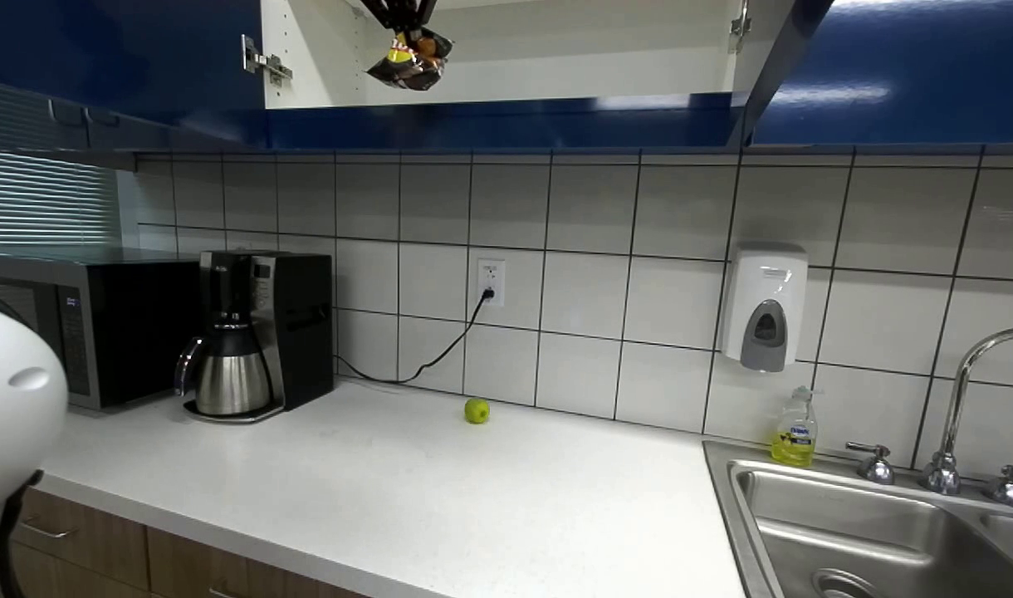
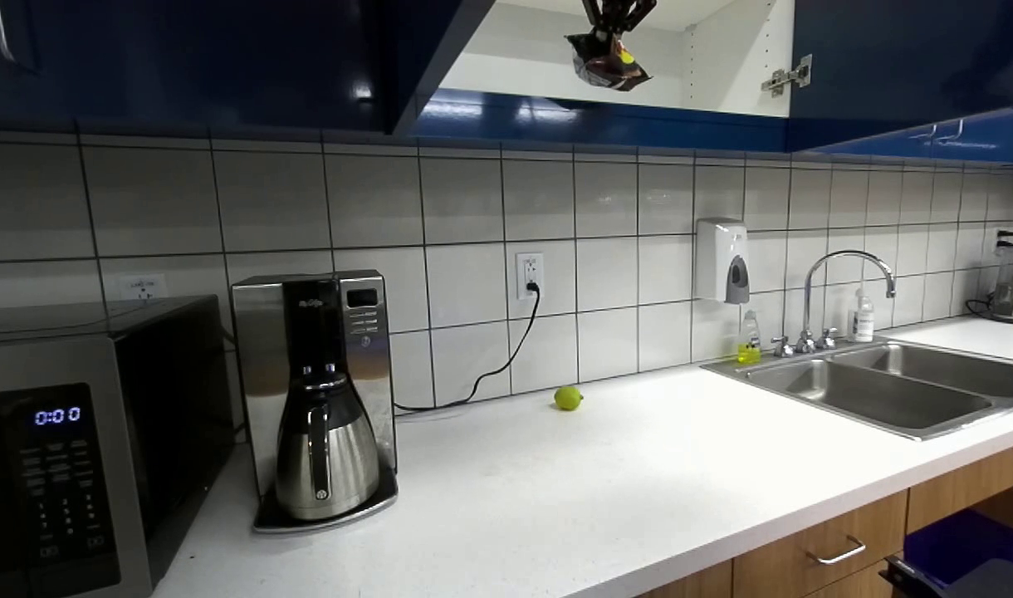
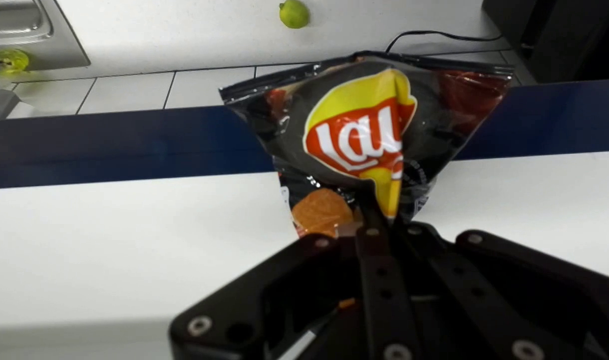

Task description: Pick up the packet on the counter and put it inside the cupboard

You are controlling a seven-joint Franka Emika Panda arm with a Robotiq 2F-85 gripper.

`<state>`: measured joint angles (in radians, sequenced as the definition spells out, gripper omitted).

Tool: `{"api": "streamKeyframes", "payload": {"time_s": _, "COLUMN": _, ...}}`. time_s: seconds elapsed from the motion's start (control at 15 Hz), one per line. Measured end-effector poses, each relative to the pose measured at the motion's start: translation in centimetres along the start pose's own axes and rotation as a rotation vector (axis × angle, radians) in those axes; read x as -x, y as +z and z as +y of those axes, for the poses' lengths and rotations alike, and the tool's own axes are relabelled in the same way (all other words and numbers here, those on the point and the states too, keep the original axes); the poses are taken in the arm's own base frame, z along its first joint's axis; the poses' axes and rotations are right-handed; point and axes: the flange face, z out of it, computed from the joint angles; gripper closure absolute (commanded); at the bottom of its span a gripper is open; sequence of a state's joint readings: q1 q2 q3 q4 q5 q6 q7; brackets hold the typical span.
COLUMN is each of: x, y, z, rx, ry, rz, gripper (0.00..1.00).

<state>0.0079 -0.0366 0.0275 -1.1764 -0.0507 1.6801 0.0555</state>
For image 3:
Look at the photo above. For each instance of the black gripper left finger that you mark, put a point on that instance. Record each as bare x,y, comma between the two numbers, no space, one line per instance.
297,280

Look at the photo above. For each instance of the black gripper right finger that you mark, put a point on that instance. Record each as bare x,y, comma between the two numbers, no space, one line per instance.
516,292

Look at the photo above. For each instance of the black Lays chips packet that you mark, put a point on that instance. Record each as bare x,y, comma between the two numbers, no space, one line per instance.
357,133

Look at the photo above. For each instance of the black coffee maker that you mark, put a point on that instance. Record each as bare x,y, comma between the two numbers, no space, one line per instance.
564,32

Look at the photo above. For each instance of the green ball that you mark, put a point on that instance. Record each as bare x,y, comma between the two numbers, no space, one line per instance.
295,13

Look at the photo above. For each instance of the stainless steel sink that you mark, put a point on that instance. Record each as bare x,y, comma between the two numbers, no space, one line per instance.
51,32

